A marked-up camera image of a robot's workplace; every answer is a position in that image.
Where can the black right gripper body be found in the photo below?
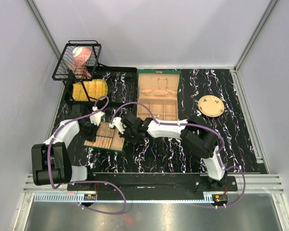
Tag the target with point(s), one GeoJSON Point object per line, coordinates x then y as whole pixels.
{"type": "Point", "coordinates": [130, 135]}

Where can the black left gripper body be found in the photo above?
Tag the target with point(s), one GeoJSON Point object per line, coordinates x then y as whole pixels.
{"type": "Point", "coordinates": [88, 133]}

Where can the green jewelry tray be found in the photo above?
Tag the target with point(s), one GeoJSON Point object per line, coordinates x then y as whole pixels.
{"type": "Point", "coordinates": [107, 138]}

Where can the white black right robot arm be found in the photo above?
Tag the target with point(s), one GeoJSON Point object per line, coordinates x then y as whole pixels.
{"type": "Point", "coordinates": [200, 140]}

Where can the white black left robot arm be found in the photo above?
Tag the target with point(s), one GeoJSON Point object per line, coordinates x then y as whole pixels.
{"type": "Point", "coordinates": [50, 160]}

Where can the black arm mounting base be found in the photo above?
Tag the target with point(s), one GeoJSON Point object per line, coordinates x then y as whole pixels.
{"type": "Point", "coordinates": [155, 187]}

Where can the green jewelry box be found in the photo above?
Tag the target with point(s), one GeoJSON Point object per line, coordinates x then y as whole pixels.
{"type": "Point", "coordinates": [158, 90]}

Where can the yellow woven tray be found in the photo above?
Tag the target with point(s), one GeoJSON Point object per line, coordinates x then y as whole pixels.
{"type": "Point", "coordinates": [89, 90]}

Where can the red patterned cup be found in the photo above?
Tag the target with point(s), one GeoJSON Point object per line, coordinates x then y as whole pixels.
{"type": "Point", "coordinates": [78, 65]}

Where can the cream round plate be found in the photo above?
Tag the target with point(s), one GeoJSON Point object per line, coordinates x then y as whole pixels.
{"type": "Point", "coordinates": [211, 106]}

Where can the black marble pattern mat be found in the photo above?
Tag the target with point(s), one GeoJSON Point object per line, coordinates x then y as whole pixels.
{"type": "Point", "coordinates": [165, 155]}

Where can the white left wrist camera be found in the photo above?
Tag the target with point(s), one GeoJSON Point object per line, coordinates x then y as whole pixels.
{"type": "Point", "coordinates": [96, 116]}

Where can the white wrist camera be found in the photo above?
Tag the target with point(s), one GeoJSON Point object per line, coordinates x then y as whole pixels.
{"type": "Point", "coordinates": [116, 123]}
{"type": "Point", "coordinates": [96, 116]}

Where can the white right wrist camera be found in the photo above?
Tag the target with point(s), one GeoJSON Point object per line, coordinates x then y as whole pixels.
{"type": "Point", "coordinates": [116, 123]}

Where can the black wire dish rack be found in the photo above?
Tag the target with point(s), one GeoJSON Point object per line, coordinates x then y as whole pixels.
{"type": "Point", "coordinates": [85, 79]}

